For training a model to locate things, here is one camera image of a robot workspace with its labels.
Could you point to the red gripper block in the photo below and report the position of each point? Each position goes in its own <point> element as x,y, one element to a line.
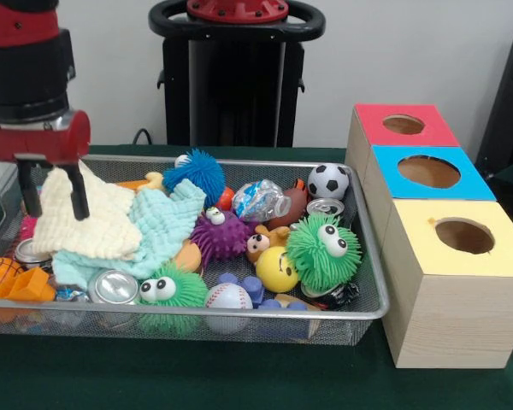
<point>38,143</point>

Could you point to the cream waffle cloth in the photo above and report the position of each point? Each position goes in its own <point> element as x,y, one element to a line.
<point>98,230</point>

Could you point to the mint waffle cloth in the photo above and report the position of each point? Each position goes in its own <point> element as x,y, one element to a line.
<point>166,222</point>

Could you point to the green spiky ball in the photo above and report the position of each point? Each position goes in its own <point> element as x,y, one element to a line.
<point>320,260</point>

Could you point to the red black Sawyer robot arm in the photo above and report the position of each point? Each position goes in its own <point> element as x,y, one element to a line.
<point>25,64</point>

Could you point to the wooden box with three holes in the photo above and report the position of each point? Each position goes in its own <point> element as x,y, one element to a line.
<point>453,316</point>

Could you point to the orange toy basketball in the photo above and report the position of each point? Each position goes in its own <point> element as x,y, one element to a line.
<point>0,273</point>

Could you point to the silver drink can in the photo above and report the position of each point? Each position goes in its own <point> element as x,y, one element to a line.
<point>113,287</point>

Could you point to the blue spiky ball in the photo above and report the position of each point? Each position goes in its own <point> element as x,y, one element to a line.
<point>196,171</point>

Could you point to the green spiky toy with eyes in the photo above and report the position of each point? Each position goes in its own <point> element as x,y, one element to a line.
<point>184,290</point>

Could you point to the purple spiky toy with eyes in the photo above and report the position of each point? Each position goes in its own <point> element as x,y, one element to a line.
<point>220,239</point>

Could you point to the white toy baseball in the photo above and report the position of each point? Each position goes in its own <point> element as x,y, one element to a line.
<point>228,296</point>

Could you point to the yellow smiley ball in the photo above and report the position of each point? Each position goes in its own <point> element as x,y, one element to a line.
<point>273,273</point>

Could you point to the black white soccer ball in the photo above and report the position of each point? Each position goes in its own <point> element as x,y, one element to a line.
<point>329,181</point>

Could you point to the black upright panel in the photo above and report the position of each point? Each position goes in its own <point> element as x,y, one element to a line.
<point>506,98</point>

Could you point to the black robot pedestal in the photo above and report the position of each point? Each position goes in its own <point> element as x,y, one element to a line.
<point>235,85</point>

